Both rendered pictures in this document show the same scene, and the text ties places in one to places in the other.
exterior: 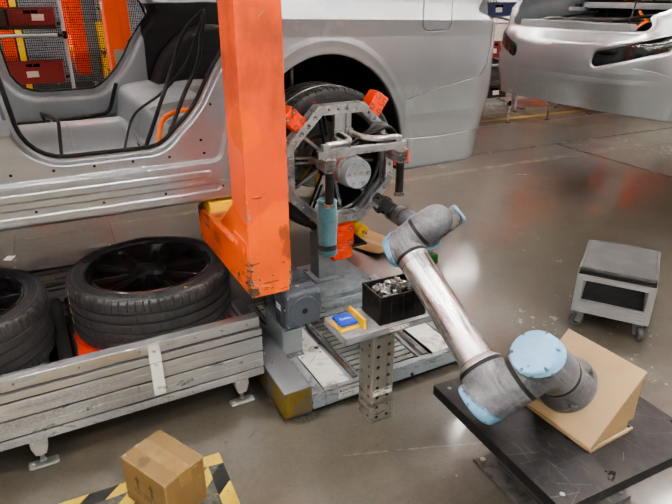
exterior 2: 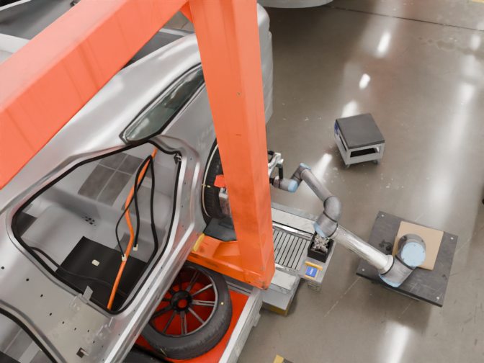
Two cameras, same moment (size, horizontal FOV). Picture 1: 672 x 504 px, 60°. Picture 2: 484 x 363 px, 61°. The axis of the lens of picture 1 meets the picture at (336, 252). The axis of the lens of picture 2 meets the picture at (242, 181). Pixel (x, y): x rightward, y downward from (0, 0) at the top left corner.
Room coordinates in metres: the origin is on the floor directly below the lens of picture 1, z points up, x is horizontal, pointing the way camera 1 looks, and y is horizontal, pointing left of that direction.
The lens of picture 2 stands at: (0.91, 0.95, 3.13)
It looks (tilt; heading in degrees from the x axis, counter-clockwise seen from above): 51 degrees down; 329
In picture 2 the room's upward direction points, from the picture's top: 9 degrees counter-clockwise
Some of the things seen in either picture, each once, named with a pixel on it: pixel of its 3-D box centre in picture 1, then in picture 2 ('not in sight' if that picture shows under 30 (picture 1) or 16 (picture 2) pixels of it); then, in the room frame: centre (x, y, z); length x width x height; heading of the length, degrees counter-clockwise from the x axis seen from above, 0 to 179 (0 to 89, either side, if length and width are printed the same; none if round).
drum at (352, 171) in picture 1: (346, 168); not in sight; (2.49, -0.05, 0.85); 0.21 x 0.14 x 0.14; 28
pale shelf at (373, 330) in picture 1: (384, 317); (319, 253); (1.91, -0.18, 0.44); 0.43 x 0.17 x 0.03; 118
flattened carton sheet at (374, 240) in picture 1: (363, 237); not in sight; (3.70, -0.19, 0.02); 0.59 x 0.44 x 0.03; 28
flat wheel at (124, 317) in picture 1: (152, 289); (184, 306); (2.23, 0.79, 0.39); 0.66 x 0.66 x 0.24
